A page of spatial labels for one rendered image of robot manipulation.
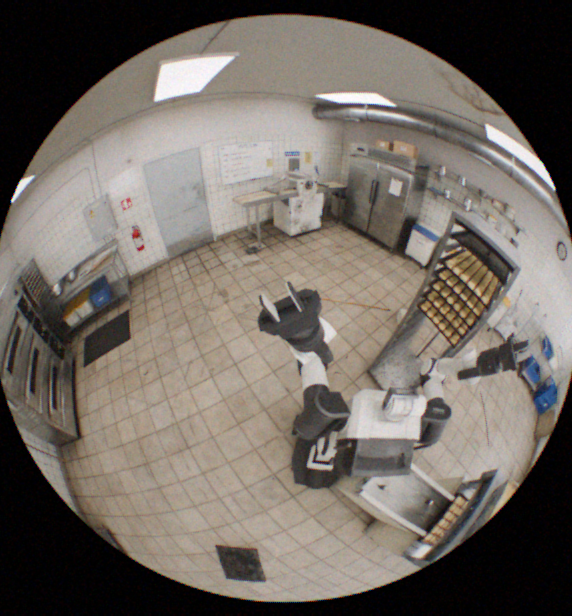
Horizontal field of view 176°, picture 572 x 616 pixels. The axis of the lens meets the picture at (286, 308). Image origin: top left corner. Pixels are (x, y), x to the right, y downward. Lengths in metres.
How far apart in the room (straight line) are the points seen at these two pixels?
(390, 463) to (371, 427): 0.14
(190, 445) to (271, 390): 1.04
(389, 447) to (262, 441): 1.50
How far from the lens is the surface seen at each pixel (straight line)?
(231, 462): 2.05
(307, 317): 0.37
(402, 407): 0.57
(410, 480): 1.38
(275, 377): 2.15
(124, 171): 3.83
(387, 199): 4.02
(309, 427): 0.63
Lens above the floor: 1.98
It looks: 48 degrees down
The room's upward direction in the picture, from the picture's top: straight up
